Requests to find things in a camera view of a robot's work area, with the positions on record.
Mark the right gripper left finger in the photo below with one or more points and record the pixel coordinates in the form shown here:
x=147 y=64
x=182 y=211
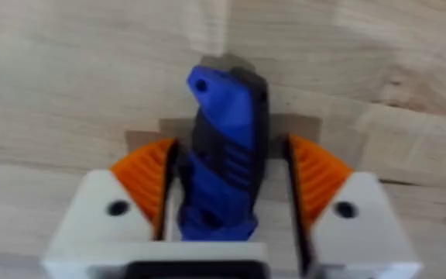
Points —
x=130 y=201

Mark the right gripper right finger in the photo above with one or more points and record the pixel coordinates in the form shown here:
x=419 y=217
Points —
x=343 y=209

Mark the blue electric screwdriver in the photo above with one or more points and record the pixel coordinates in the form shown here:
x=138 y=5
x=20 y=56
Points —
x=223 y=155

